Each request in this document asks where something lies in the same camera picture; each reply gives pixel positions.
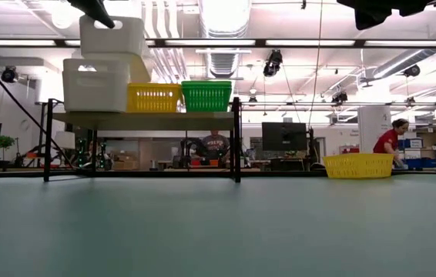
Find white plastic storage bin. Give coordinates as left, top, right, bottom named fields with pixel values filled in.
left=70, top=14, right=154, bottom=85
left=62, top=57, right=131, bottom=75
left=62, top=72, right=131, bottom=114

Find brown cardboard box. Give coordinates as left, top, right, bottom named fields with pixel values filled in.
left=105, top=153, right=139, bottom=171

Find green table mat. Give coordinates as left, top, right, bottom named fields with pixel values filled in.
left=0, top=175, right=436, bottom=277

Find white table lamp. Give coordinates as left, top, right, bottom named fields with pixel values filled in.
left=52, top=131, right=76, bottom=150

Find blue storage bins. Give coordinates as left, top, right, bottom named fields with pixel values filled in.
left=397, top=137, right=436, bottom=171

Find black metal shelf frame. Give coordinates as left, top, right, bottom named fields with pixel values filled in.
left=42, top=96, right=243, bottom=184

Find silver ceiling air duct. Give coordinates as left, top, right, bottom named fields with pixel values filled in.
left=196, top=0, right=253, bottom=80

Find wooden shelf board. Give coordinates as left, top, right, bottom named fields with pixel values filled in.
left=52, top=111, right=236, bottom=132

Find black ceiling spotlight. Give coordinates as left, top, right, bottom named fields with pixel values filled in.
left=262, top=48, right=283, bottom=78
left=331, top=90, right=349, bottom=104
left=0, top=65, right=19, bottom=84
left=402, top=63, right=421, bottom=78

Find thin black slanted cable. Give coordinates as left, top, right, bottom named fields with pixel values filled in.
left=0, top=45, right=77, bottom=171

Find thin black hanging cable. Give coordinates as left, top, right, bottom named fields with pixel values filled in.
left=307, top=0, right=324, bottom=128

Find person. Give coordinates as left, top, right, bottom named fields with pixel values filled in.
left=201, top=130, right=231, bottom=167
left=372, top=118, right=411, bottom=169

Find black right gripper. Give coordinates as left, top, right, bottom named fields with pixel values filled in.
left=354, top=0, right=393, bottom=32

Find white column with signs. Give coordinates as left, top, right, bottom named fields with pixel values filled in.
left=357, top=105, right=393, bottom=155

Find black overhead crossbeam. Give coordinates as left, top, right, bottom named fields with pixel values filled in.
left=0, top=37, right=436, bottom=50

